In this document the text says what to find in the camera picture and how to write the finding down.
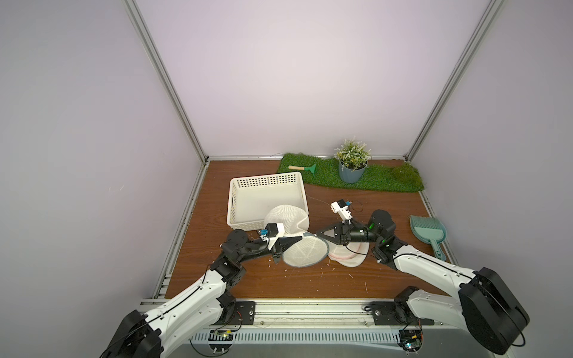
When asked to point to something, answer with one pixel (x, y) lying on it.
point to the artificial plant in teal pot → (353, 156)
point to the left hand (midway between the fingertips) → (300, 239)
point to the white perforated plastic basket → (251, 198)
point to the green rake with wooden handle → (312, 168)
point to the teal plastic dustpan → (430, 230)
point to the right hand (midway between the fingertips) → (320, 234)
